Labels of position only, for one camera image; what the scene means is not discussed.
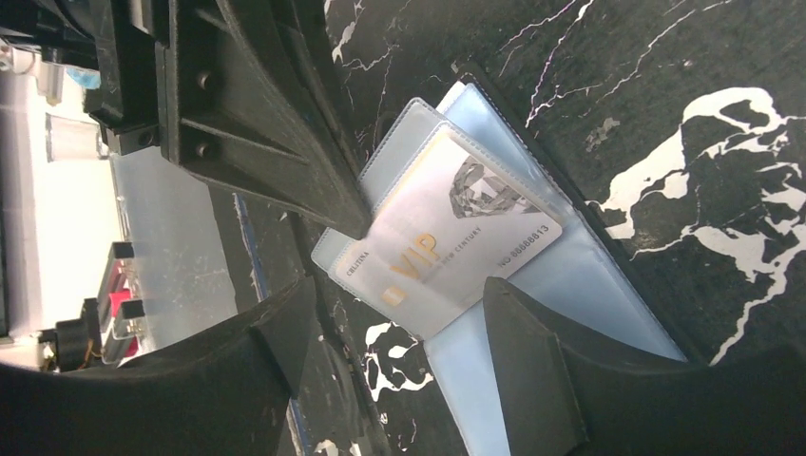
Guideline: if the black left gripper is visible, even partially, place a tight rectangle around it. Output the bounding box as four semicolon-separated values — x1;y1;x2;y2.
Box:
1;1;168;155

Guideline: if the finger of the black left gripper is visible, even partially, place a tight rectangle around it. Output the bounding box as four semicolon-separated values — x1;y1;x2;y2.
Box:
157;1;372;238

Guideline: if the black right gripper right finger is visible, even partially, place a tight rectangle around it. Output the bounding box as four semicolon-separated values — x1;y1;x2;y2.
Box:
483;277;805;455

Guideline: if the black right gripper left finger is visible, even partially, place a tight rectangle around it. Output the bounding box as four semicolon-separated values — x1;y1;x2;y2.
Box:
1;277;317;455

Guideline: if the black leather card holder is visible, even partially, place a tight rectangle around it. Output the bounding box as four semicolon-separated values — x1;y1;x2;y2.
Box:
312;65;684;455

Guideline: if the aluminium frame rail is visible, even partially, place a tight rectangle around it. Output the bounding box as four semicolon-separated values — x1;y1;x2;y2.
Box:
37;241;149;372

